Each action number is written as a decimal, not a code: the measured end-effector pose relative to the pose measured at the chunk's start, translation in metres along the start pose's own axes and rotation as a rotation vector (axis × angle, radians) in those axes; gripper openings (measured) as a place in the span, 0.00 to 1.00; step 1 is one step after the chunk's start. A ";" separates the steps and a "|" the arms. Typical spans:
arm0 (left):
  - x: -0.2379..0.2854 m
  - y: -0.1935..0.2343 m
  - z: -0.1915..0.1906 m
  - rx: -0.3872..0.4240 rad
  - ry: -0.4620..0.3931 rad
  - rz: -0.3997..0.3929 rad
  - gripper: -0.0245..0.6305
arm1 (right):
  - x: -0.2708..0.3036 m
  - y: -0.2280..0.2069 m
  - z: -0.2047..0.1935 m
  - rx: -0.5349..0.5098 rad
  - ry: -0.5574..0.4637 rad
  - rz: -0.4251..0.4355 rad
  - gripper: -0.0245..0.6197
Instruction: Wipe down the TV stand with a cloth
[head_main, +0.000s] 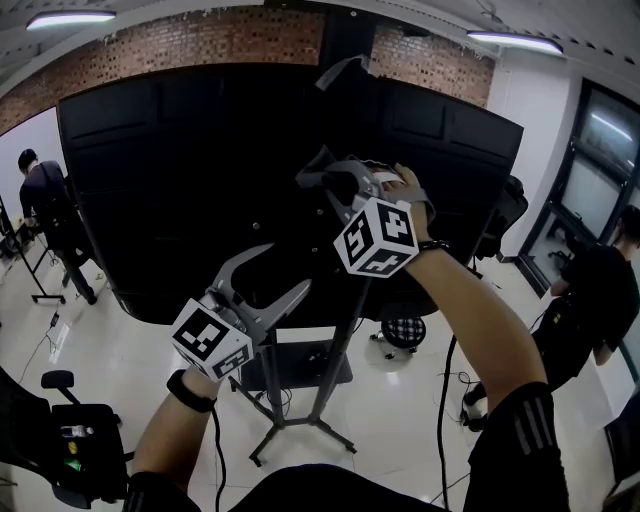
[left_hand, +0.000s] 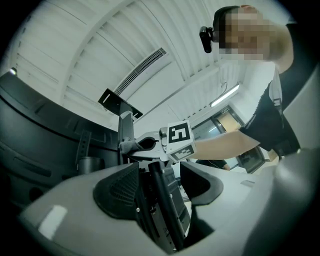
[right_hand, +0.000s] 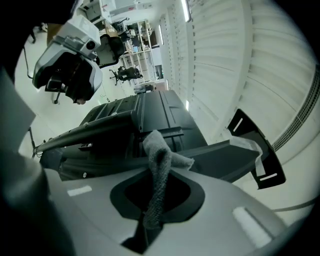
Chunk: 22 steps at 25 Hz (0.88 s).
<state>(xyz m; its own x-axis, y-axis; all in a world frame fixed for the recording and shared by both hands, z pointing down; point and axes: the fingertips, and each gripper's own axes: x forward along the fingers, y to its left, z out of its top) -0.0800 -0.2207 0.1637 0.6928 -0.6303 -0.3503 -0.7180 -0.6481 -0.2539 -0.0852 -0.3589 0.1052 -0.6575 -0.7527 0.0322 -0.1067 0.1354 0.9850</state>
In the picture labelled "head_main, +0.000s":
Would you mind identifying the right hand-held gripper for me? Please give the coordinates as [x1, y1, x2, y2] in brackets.
[319, 156, 420, 277]

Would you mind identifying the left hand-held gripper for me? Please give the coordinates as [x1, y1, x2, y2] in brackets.
[171, 243, 314, 382]

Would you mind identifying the grey cloth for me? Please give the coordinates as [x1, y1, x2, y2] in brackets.
[294, 143, 342, 191]

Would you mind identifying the black TV stand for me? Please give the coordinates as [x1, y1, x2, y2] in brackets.
[227, 0, 376, 469]

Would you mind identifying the person's right forearm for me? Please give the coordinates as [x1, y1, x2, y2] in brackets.
[403, 234, 550, 419]

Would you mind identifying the person's left forearm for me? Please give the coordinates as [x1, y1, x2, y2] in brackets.
[132, 369, 216, 481]

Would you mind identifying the whiteboard on black stand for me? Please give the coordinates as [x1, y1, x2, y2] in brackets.
[0, 107, 66, 306]

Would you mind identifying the person's right hand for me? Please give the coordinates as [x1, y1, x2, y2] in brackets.
[378, 163, 436, 246]

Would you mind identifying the black wristband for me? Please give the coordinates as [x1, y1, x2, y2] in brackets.
[166, 368, 219, 414]

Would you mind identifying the grey tape strip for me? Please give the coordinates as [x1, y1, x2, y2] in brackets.
[316, 54, 371, 92]

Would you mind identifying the large black TV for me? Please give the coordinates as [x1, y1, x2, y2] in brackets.
[57, 62, 525, 331]

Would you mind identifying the checkered round stool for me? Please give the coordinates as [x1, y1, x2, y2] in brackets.
[370, 315, 427, 360]

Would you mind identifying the black office chair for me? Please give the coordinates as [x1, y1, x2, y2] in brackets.
[0, 369, 136, 509]
[472, 174, 530, 261]
[547, 212, 584, 266]

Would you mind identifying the person's dark clothing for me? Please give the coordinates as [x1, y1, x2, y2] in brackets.
[122, 382, 569, 512]

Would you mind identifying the long ceiling light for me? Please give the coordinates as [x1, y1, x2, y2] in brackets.
[466, 29, 564, 55]
[25, 10, 117, 31]

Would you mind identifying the black framed glass door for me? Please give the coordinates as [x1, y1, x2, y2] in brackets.
[517, 77, 640, 296]

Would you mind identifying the black flat panel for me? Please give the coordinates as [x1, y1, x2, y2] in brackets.
[604, 399, 640, 501]

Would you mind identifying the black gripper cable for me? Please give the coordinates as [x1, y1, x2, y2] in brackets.
[212, 407, 229, 512]
[436, 334, 459, 506]

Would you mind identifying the black floor cable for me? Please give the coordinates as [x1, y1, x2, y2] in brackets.
[439, 369, 481, 426]

